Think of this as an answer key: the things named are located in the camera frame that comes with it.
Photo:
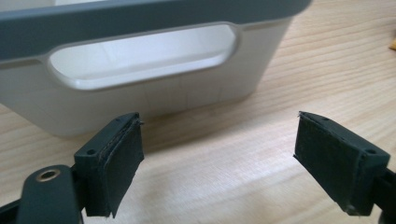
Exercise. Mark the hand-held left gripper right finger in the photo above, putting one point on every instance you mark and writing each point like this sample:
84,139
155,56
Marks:
334,161

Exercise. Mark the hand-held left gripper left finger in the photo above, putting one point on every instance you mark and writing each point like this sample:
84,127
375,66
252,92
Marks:
116,165

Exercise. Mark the white storage bin grey rim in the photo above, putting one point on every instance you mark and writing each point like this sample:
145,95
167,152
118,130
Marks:
162,90

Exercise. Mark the small yellow object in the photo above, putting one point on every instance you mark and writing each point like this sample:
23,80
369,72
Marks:
393,45

